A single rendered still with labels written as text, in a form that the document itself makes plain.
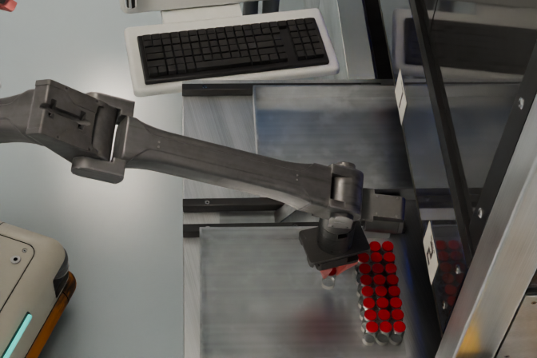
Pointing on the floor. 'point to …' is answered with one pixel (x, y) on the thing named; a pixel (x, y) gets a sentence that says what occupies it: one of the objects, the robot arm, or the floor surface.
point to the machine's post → (499, 259)
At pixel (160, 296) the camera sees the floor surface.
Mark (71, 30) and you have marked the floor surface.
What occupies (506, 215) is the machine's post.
